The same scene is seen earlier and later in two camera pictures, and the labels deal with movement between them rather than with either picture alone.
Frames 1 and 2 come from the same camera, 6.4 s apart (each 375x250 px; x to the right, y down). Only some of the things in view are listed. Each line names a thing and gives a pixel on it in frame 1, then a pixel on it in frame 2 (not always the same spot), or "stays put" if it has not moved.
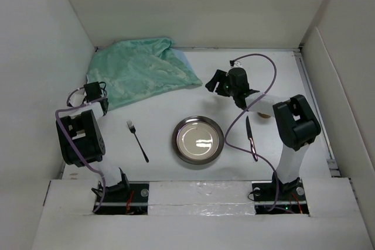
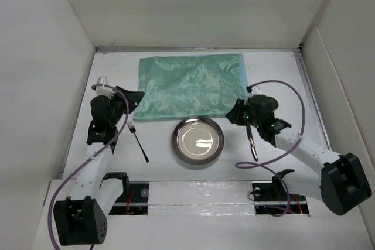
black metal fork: [129, 123] stays put
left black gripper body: [106, 100] to [118, 106]
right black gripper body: [224, 88] to [249, 118]
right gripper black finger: [211, 85] to [235, 115]
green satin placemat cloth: [134, 68] to [190, 85]
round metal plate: [198, 140] stays put
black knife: [250, 137] stays put
